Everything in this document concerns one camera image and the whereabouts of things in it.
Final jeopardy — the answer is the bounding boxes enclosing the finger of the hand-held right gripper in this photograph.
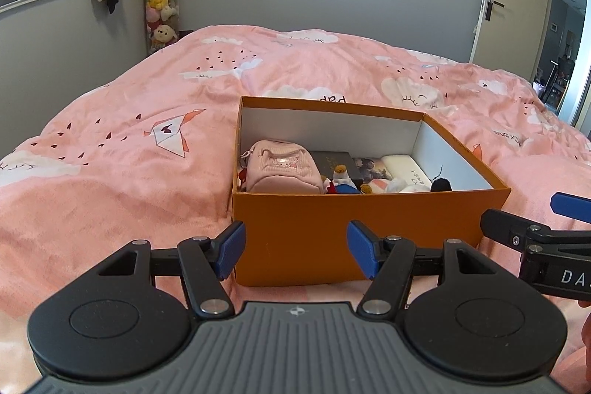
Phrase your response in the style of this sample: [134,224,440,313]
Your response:
[480,208,591,251]
[551,192,591,224]

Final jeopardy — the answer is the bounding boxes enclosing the bear plush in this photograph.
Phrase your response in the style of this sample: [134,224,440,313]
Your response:
[323,164,370,195]

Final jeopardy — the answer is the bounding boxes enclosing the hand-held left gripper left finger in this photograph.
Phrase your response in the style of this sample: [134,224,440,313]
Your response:
[95,221,245,320]

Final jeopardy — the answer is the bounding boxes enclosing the black and gold box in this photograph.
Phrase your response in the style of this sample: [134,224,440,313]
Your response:
[308,151,354,182]

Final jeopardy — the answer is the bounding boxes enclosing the person's right hand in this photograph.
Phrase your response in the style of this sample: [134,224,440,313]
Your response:
[580,299,591,358]

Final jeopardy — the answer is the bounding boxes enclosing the black door handle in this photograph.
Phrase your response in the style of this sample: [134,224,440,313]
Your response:
[480,0,507,24]

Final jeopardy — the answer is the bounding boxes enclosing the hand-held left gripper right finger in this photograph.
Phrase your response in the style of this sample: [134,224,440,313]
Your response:
[347,221,500,316]

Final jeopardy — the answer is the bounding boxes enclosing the pink cloud print blanket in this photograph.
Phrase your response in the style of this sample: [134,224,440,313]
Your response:
[0,24,591,394]

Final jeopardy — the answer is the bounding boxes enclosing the pink pouch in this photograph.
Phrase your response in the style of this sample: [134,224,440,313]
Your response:
[239,139,324,195]

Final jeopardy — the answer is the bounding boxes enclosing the orange cardboard box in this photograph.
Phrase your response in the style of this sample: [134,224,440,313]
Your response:
[231,95,512,286]

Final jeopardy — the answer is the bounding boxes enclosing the card box with figure picture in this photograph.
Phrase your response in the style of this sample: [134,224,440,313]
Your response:
[353,156,393,182]

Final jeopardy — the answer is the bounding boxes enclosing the black and white plush toy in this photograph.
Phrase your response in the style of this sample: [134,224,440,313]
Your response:
[392,176,454,193]

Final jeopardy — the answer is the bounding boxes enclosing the white rectangular case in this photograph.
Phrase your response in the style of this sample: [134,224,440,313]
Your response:
[382,154,433,185]

